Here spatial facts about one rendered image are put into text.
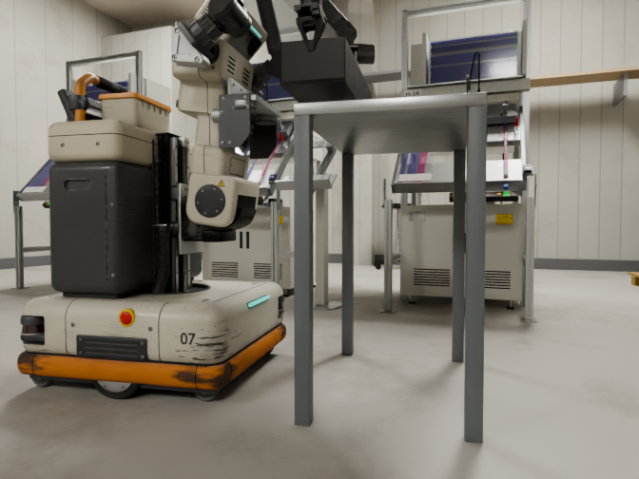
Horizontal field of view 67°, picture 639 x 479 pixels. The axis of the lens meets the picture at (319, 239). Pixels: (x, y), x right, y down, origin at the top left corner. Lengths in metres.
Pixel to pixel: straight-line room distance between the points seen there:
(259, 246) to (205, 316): 2.04
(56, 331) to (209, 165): 0.66
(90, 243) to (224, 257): 2.02
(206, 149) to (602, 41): 5.22
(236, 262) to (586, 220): 3.91
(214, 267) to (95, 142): 2.12
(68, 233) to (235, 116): 0.60
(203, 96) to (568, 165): 4.82
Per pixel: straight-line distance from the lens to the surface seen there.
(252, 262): 3.39
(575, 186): 5.92
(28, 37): 6.91
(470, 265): 1.15
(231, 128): 1.51
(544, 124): 5.97
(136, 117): 1.71
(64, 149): 1.63
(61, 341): 1.61
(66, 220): 1.61
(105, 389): 1.57
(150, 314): 1.43
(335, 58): 1.30
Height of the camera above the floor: 0.50
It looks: 2 degrees down
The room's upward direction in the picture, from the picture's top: straight up
